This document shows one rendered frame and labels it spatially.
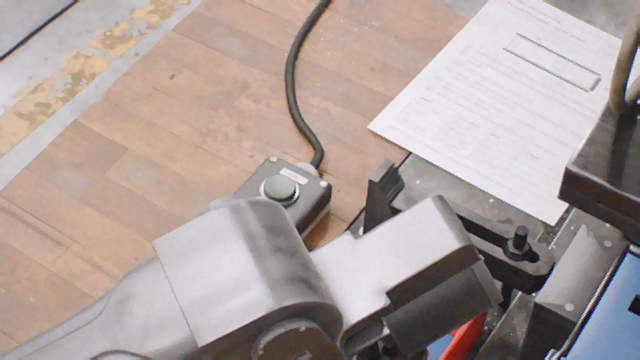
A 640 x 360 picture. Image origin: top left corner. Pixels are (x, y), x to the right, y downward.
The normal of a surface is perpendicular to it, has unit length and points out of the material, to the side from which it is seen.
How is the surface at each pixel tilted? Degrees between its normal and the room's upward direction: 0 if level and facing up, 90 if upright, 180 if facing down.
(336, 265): 25
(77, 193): 0
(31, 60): 0
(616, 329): 0
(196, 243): 19
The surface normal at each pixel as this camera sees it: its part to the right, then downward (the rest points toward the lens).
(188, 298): -0.25, -0.56
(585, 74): 0.04, -0.69
